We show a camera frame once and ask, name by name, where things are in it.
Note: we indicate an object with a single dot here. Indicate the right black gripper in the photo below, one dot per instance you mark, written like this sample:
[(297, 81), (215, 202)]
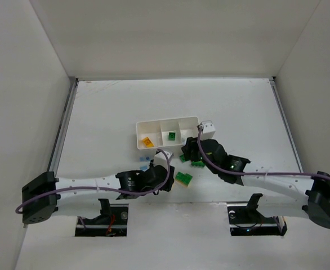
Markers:
[(190, 149)]

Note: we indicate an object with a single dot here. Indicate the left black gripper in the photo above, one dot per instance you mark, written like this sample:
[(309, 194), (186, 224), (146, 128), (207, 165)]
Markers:
[(168, 178)]

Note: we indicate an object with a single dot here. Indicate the green long lego brick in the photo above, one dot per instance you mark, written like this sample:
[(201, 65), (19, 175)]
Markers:
[(182, 158)]

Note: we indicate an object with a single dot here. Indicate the small green lego brick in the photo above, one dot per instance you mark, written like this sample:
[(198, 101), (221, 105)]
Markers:
[(172, 136)]

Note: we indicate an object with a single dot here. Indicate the yellow sloped lego brick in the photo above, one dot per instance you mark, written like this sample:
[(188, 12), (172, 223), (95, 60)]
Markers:
[(147, 142)]

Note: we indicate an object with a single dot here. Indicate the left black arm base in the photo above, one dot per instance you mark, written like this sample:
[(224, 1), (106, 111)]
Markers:
[(111, 221)]

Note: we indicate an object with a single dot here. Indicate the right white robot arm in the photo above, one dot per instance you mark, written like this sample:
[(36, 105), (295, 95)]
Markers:
[(304, 195)]

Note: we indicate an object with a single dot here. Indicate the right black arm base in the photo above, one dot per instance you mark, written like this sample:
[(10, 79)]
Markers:
[(245, 220)]

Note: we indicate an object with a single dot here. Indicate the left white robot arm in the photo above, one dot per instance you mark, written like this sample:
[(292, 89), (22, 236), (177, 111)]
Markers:
[(47, 195)]

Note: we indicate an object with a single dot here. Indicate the orange flower green lego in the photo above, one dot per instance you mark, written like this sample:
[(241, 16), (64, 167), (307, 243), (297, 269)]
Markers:
[(198, 164)]

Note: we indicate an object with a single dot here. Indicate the white three-compartment bin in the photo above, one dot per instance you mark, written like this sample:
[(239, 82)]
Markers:
[(158, 130)]

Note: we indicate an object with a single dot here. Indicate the green yellow stacked lego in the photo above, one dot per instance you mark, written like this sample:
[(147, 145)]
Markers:
[(183, 179)]

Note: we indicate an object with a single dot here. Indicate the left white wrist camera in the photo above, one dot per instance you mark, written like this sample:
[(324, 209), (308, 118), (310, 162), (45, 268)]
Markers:
[(162, 158)]

